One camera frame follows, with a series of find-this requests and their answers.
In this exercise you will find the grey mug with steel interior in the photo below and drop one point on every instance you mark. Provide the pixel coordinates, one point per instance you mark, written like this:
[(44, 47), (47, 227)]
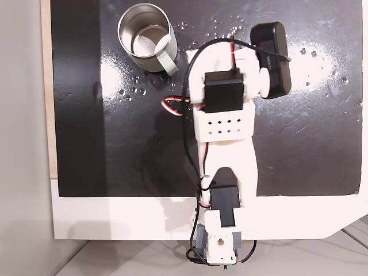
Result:
[(149, 31)]

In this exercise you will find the black table mat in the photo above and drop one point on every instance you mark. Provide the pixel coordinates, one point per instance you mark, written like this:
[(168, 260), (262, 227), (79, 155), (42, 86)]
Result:
[(77, 115)]

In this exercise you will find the grey table clamp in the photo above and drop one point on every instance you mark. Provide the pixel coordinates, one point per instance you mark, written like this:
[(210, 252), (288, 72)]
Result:
[(238, 240), (201, 238)]

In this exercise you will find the black oval camera box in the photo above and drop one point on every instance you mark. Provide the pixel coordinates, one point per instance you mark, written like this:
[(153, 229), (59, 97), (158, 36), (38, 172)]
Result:
[(271, 49)]

